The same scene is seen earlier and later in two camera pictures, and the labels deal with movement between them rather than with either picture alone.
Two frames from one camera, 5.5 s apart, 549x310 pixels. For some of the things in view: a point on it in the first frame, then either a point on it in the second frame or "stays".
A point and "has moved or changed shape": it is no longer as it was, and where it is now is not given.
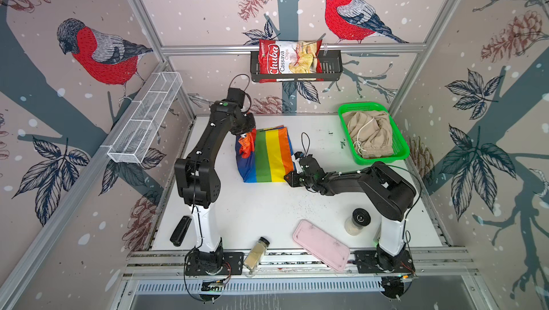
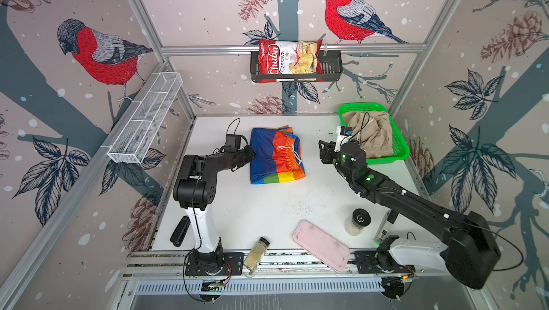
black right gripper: [292, 176] to [327, 152]
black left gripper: [252, 125] to [250, 155]
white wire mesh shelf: [137, 136] stays
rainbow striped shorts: [264, 155] has moved or changed shape
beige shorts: [371, 133] stays
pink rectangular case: [322, 246] stays
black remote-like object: [181, 231] stays
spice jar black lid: [255, 256] stays
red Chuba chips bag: [289, 57] stays
